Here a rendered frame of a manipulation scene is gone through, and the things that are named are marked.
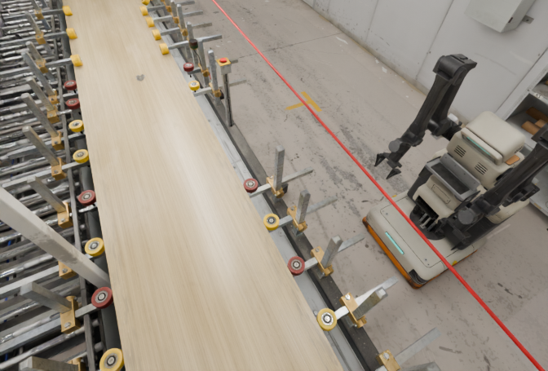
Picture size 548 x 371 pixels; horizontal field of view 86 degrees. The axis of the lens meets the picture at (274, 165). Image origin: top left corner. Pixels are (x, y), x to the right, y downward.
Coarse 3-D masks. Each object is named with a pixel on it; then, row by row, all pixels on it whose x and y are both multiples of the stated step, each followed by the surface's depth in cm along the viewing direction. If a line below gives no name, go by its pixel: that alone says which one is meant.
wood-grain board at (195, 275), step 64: (64, 0) 294; (128, 0) 299; (128, 64) 227; (128, 128) 184; (192, 128) 186; (128, 192) 154; (192, 192) 156; (128, 256) 133; (192, 256) 134; (256, 256) 135; (128, 320) 117; (192, 320) 117; (256, 320) 118
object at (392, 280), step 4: (392, 276) 139; (388, 280) 137; (392, 280) 137; (396, 280) 137; (380, 284) 136; (384, 284) 136; (388, 284) 136; (392, 284) 136; (376, 288) 135; (384, 288) 135; (368, 292) 134; (372, 292) 134; (360, 296) 132; (364, 296) 133; (368, 296) 133; (356, 300) 131; (360, 300) 131; (364, 300) 131; (340, 308) 129; (344, 308) 129; (336, 312) 128; (340, 312) 128; (344, 312) 128; (340, 316) 127
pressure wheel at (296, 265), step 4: (296, 256) 135; (292, 260) 134; (296, 260) 134; (300, 260) 134; (288, 264) 132; (292, 264) 133; (296, 264) 132; (300, 264) 133; (304, 264) 133; (292, 268) 131; (296, 268) 132; (300, 268) 131; (292, 272) 131; (296, 272) 130; (300, 272) 131
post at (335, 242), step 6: (330, 240) 121; (336, 240) 118; (330, 246) 124; (336, 246) 120; (330, 252) 126; (336, 252) 127; (324, 258) 135; (330, 258) 131; (324, 264) 138; (330, 264) 139; (318, 270) 148
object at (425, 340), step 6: (432, 330) 123; (438, 330) 123; (426, 336) 122; (432, 336) 122; (438, 336) 122; (414, 342) 120; (420, 342) 120; (426, 342) 120; (408, 348) 119; (414, 348) 119; (420, 348) 119; (402, 354) 117; (408, 354) 117; (414, 354) 118; (396, 360) 116; (402, 360) 116; (384, 366) 115
